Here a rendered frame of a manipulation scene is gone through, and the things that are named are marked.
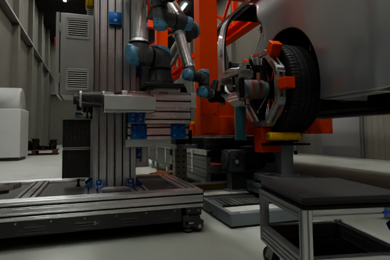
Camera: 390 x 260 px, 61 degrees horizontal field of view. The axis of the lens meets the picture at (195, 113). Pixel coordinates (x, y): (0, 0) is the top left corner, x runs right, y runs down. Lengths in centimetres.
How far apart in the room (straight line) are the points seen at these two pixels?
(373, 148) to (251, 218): 570
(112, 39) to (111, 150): 67
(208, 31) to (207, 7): 20
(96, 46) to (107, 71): 16
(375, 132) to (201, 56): 524
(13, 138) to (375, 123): 757
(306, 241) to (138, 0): 149
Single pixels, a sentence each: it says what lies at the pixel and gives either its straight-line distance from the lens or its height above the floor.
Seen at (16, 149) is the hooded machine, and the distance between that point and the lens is 822.
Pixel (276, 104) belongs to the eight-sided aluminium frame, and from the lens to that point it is 222.
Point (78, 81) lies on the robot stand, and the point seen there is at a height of 84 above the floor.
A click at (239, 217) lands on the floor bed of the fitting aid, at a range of 197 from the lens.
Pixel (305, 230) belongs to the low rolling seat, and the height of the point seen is 24.
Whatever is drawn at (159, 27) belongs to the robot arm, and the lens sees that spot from 170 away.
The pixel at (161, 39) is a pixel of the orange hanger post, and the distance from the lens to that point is 478.
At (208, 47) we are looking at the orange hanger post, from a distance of 283.
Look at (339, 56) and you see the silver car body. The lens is 212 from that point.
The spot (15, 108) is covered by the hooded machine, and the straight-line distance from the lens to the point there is 826.
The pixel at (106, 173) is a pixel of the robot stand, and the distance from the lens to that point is 205.
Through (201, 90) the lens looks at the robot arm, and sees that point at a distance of 217.
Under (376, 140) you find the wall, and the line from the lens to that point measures 744.
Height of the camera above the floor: 53
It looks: 4 degrees up
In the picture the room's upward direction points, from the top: 1 degrees counter-clockwise
